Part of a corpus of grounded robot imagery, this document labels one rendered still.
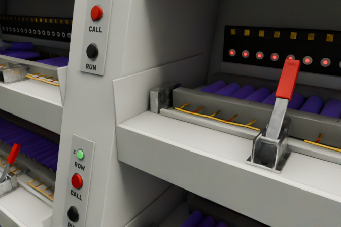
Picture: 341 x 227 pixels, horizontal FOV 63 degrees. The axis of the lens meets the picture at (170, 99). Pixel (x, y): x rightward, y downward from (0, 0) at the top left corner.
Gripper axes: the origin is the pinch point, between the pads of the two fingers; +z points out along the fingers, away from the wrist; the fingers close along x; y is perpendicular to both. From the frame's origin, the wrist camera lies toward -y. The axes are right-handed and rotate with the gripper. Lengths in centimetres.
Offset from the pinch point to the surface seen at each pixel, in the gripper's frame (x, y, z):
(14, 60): -12.5, -2.2, -3.4
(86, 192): -41.8, -15.5, -7.4
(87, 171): -41.5, -12.9, -7.6
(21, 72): -18.3, -3.8, -4.8
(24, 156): -13.1, -21.1, 1.4
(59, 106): -34.5, -6.6, -7.9
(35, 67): -19.9, -2.5, -3.4
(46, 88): -26.5, -5.4, -4.9
